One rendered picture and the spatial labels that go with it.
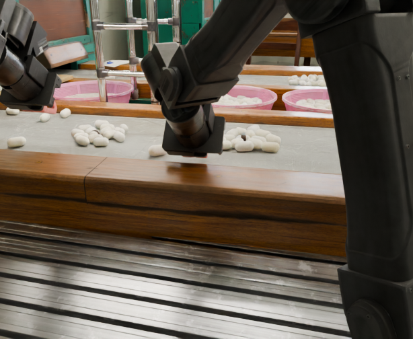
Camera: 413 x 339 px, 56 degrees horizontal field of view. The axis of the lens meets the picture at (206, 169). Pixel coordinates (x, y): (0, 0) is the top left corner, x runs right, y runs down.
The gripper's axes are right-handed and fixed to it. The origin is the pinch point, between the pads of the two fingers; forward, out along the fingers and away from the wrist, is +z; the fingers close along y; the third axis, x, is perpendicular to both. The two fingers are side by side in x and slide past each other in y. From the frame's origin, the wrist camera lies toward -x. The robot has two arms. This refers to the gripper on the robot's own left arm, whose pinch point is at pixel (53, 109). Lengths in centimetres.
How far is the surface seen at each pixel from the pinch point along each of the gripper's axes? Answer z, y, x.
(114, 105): 21.4, -2.8, -11.4
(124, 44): 248, 108, -184
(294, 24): 189, -53, -164
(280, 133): 17.1, -46.3, -4.7
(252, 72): 73, -34, -53
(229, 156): 4.6, -36.6, 5.9
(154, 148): 1.0, -22.4, 6.7
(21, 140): 1.6, 6.4, 6.8
